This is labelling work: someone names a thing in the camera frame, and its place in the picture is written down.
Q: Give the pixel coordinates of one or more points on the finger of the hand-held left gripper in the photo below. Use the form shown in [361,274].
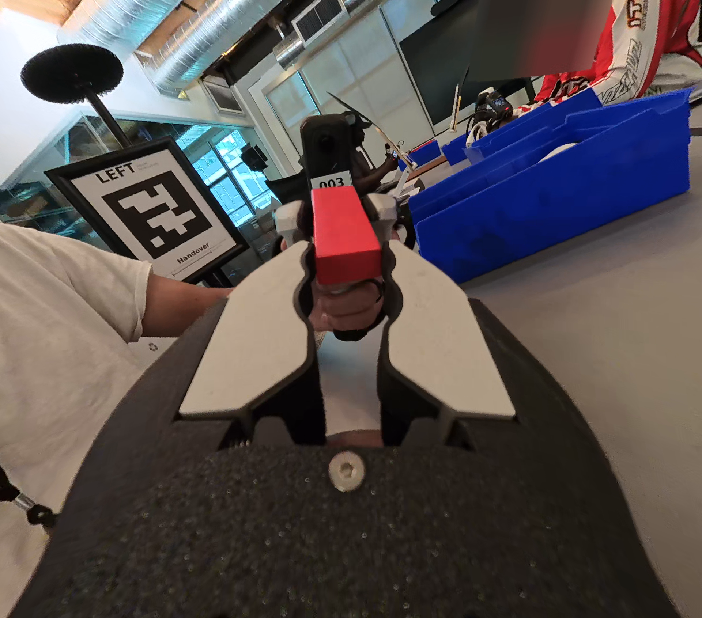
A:
[288,220]
[384,212]

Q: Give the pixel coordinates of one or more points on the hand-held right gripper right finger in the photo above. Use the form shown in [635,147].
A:
[444,349]

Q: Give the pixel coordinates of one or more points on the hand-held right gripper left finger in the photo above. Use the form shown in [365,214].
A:
[247,349]

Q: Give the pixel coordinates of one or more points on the red object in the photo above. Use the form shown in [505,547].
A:
[345,245]

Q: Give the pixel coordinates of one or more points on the blue plastic bin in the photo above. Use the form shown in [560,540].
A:
[521,122]
[548,223]

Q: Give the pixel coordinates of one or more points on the person's left forearm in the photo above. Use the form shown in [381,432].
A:
[175,305]

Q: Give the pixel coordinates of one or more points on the small blue bin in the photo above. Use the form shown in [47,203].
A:
[428,153]

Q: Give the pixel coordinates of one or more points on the white upright stick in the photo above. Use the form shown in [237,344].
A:
[455,108]

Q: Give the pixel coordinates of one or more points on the white air vent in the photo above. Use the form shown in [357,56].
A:
[319,16]

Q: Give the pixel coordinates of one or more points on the framed black-white marker sign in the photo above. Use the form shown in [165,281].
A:
[142,212]

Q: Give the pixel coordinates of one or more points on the white device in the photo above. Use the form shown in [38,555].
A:
[559,152]

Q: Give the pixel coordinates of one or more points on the black floor lamp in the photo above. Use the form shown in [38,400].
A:
[71,67]

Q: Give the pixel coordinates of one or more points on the black wall screen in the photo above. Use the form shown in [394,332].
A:
[433,70]

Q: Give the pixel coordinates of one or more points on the small action camera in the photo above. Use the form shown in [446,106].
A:
[493,108]

